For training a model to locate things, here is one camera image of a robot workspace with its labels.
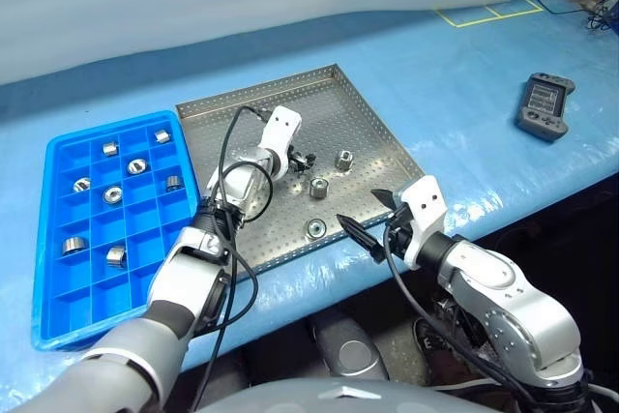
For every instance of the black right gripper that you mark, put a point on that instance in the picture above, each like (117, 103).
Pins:
(399, 234)

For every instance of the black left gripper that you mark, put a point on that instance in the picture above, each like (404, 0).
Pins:
(291, 159)

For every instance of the silver metal roller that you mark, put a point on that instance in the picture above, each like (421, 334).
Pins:
(137, 166)
(112, 194)
(318, 186)
(162, 136)
(110, 148)
(173, 183)
(75, 245)
(344, 160)
(116, 256)
(81, 185)
(315, 227)

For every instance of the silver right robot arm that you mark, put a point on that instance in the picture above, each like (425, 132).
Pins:
(522, 316)

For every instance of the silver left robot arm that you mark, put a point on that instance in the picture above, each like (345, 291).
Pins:
(121, 374)

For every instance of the perforated steel tray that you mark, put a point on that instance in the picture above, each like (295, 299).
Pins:
(338, 108)

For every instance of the blue plastic compartment tray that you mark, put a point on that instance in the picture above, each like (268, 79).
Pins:
(104, 219)

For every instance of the grey rounded robot part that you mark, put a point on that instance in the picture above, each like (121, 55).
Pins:
(353, 350)

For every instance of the black sneaker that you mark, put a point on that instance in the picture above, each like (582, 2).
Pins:
(435, 345)

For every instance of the grey robot torso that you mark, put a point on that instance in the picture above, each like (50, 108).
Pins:
(338, 396)

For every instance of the grey handheld remote controller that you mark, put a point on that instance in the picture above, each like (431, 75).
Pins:
(541, 118)

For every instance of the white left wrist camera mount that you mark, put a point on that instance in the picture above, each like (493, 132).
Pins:
(283, 125)

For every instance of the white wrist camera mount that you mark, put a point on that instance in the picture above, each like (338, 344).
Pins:
(423, 212)
(283, 125)

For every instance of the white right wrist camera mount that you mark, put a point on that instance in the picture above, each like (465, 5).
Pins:
(423, 212)

